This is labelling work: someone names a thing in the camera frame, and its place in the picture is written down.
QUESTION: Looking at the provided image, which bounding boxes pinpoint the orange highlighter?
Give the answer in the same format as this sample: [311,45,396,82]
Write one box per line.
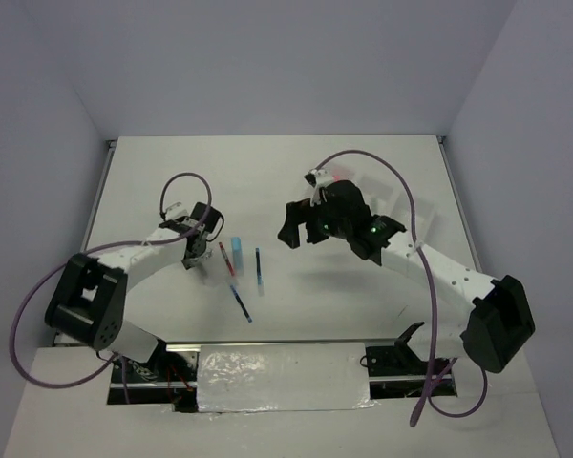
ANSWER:
[190,249,213,265]

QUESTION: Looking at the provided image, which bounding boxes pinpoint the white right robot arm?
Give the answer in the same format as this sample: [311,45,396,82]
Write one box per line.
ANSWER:
[278,180,536,373]

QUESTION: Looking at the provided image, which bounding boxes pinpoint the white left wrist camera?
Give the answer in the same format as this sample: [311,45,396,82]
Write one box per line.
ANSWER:
[165,202,186,219]

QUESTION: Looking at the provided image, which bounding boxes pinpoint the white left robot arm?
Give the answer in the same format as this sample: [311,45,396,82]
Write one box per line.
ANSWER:
[45,202,224,381]

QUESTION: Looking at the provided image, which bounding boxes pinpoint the blue pen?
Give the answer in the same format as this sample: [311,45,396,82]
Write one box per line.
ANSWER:
[227,278,253,323]

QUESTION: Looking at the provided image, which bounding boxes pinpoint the red pen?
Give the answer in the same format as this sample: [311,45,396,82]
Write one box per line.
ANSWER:
[218,242,236,278]

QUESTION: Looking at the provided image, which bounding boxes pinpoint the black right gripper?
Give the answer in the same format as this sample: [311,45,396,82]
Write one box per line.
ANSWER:
[277,196,350,248]

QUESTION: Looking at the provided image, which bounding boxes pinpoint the silver foil tape sheet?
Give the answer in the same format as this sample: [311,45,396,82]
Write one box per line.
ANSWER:
[197,343,373,413]

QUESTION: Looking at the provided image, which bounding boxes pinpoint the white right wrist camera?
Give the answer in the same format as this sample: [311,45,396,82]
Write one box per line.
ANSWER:
[304,168,336,206]

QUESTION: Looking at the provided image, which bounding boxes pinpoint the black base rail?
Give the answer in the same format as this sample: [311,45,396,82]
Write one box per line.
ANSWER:
[95,339,459,411]

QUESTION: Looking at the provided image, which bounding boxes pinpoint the blue highlighter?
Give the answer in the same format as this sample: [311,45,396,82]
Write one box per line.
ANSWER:
[230,237,244,277]

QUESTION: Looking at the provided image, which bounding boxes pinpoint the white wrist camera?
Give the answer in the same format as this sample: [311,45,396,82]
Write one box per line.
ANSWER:
[304,168,336,206]
[165,202,186,219]

